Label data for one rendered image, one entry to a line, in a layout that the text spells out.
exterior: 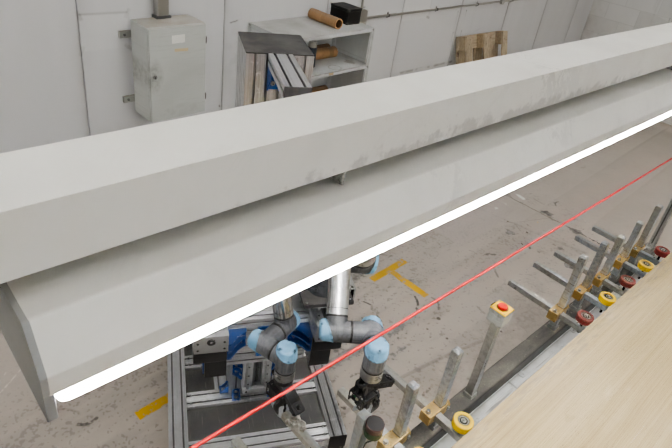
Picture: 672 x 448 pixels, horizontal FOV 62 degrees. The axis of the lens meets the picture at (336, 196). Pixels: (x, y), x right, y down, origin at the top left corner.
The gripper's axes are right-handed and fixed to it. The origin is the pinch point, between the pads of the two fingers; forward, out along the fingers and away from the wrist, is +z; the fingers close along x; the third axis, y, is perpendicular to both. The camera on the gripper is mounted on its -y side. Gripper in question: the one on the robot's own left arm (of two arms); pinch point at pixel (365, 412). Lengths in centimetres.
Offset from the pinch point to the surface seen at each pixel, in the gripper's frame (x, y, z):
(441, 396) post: 8.3, -36.6, 9.6
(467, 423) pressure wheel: 22.6, -34.5, 8.9
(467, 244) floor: -114, -256, 98
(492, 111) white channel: 45, 56, -143
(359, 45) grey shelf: -236, -215, -39
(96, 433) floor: -118, 55, 100
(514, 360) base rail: 9, -100, 29
